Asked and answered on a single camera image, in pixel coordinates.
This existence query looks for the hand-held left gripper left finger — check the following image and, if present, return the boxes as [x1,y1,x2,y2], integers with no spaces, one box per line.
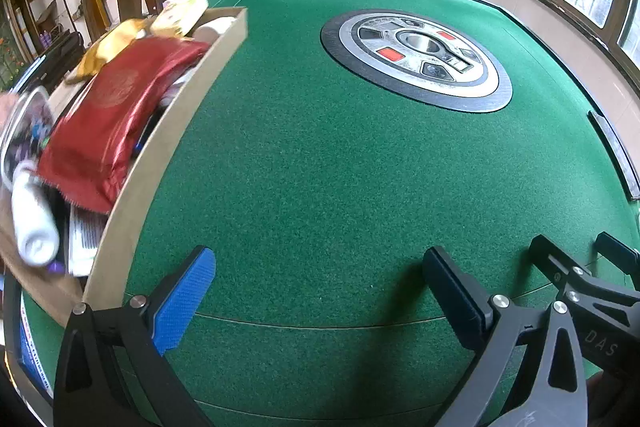
[52,246,217,427]

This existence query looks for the black side table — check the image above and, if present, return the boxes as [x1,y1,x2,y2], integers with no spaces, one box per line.
[15,32,86,98]

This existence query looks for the yellow cloth pouch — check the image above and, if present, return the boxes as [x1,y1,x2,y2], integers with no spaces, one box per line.
[65,19,151,85]

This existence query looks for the pink clear pencil case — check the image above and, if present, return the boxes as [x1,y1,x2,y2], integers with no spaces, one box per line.
[0,87,53,192]

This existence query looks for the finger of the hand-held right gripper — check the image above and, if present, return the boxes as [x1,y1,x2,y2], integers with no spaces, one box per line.
[595,232,640,270]
[529,234,640,308]

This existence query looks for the red snack bag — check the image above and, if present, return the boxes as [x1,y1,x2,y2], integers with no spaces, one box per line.
[37,38,210,214]

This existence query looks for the cardboard box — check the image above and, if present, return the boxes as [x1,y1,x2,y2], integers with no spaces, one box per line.
[0,6,249,328]

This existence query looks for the cream plastic case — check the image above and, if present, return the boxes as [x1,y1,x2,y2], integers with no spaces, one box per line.
[150,0,208,38]

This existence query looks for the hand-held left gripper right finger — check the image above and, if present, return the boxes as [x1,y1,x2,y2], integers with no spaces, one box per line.
[422,246,588,427]

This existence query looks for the round table centre panel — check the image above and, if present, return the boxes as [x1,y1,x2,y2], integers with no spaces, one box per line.
[320,9,513,114]

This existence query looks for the white blue small box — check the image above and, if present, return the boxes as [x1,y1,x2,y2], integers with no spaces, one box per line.
[67,204,108,278]

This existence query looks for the blue white printed card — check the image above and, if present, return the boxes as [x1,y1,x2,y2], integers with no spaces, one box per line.
[17,294,55,400]

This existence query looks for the white tube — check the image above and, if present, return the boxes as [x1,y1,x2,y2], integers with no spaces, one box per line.
[11,162,60,267]

